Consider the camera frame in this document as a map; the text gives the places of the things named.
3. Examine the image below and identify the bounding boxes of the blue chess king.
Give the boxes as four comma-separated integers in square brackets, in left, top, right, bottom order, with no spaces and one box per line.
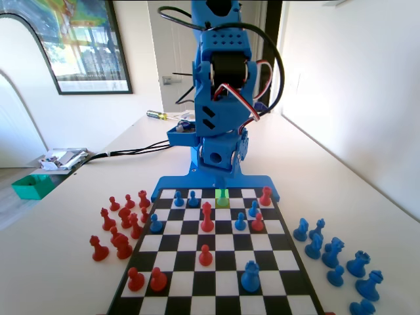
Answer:
[216,188,230,208]

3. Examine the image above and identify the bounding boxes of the red chess king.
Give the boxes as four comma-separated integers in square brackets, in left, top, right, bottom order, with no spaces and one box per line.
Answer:
[199,201,215,233]

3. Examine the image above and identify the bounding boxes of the red chess rook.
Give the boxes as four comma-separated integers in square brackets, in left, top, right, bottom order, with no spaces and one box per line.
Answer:
[137,189,151,209]
[259,186,273,207]

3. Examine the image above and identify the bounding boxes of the black and white chessboard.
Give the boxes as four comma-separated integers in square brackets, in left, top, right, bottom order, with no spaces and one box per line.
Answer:
[106,186,324,315]

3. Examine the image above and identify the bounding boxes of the blue chess rook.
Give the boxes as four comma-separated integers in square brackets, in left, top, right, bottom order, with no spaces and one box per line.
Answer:
[240,261,261,293]
[346,250,371,278]

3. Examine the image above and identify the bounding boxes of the pile of papers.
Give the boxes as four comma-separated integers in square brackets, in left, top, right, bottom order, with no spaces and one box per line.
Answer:
[38,147,90,172]

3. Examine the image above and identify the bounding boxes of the black framed poster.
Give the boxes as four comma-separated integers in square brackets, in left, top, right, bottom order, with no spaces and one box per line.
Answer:
[34,0,134,96]

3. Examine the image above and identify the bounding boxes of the green plastic box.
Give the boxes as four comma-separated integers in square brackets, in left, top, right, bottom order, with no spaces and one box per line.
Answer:
[10,173,56,201]

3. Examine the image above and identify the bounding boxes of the white arched panel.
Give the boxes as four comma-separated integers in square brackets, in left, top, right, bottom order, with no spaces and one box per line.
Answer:
[0,12,49,169]

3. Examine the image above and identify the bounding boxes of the blue base plate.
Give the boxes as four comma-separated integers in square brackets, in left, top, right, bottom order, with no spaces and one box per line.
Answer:
[150,167,282,203]

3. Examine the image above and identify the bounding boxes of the white red servo wire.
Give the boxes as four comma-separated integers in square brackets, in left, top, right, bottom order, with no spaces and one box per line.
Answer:
[212,60,274,127]

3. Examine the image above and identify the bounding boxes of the yellow handled screwdriver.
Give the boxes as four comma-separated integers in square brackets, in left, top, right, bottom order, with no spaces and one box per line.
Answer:
[146,110,186,123]

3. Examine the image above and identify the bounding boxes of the black table cable bundle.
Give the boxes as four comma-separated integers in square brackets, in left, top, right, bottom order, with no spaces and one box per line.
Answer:
[70,139,171,173]

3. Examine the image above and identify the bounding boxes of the silver door handle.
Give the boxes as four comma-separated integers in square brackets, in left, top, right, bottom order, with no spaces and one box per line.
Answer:
[162,72,194,86]

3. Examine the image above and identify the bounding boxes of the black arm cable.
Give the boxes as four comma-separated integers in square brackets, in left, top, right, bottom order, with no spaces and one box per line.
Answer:
[157,5,285,116]

